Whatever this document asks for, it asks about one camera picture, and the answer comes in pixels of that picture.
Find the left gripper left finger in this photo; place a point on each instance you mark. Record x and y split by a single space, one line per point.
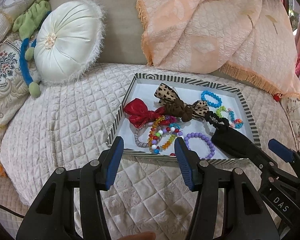
69 205

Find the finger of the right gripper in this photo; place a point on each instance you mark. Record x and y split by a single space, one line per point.
286 154
238 145

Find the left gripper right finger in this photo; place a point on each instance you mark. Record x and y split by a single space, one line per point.
245 214

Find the black scrunchie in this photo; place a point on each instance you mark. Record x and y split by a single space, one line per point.
217 122

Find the leopard print hair bow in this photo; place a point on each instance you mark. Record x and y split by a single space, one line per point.
176 107

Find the red satin hair bow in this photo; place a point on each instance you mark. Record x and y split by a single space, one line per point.
139 114

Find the person's left hand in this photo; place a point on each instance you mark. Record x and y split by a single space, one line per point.
140 236

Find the floral cream bed cover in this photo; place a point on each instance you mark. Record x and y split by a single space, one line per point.
291 106

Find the small red tag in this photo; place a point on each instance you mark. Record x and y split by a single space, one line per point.
277 97

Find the striped shallow tray box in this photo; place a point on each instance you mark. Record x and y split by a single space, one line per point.
155 139

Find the cream quilted bedspread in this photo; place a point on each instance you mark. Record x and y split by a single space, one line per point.
68 126

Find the peach fringed blanket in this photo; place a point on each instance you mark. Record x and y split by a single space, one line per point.
249 40

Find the embroidered floral square pillow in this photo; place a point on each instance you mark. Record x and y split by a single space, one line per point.
13 89

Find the white round satin cushion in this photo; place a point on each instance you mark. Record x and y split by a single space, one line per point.
69 41

